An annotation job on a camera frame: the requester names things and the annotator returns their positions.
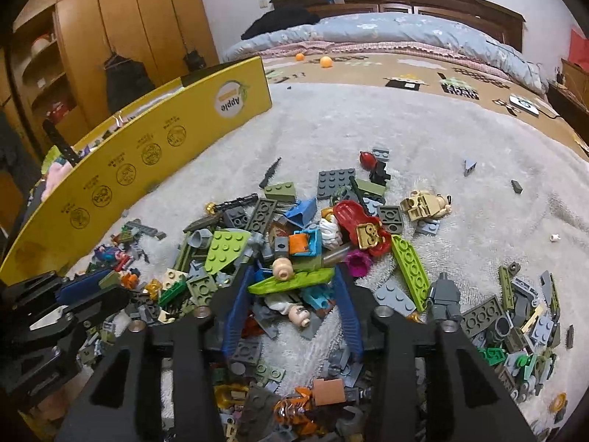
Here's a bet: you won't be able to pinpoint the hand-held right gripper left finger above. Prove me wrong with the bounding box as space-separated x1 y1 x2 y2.
57 264 257 442

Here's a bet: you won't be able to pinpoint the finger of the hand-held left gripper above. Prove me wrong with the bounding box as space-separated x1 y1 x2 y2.
2 269 113 307
9 283 132 369

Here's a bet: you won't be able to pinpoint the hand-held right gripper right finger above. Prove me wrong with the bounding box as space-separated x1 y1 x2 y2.
332 264 537 442

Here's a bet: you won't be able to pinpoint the lime green curved toy plate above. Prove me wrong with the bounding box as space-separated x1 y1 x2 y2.
247 267 336 296

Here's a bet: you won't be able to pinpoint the pile of toy bricks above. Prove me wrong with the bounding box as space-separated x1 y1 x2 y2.
78 147 576 442

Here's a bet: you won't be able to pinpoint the yellow cardboard box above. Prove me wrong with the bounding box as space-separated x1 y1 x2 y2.
0 55 272 286

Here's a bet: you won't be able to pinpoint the pink cloth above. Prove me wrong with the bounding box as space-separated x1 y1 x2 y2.
43 161 74 189

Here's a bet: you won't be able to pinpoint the black perforated strip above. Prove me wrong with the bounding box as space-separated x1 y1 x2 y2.
43 119 80 166

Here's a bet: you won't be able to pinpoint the dark hanging coat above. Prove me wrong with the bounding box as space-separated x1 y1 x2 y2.
0 110 40 194

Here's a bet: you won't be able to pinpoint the red box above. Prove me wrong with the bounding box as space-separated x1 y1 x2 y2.
46 99 74 118

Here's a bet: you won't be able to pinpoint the black hanging jacket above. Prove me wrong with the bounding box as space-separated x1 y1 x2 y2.
105 53 155 113

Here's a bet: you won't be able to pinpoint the brown patterned bedsheet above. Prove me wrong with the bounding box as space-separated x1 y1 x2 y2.
221 50 589 157

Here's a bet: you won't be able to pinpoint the black hanging bag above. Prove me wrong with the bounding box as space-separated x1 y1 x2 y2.
183 50 207 72

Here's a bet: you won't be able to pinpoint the wooden wardrobe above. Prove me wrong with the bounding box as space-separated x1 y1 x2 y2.
0 0 219 194

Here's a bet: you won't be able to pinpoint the white card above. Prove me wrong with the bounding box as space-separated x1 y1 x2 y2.
508 96 540 115

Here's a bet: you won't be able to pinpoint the blue floral quilt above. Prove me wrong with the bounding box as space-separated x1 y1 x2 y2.
223 13 550 97

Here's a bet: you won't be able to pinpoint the black garment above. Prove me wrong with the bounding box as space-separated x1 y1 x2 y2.
240 7 321 41

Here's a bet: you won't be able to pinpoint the wooden side cabinet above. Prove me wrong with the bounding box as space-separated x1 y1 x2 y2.
559 57 589 116

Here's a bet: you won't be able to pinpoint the pink red curtain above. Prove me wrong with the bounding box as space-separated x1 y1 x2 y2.
568 28 589 65

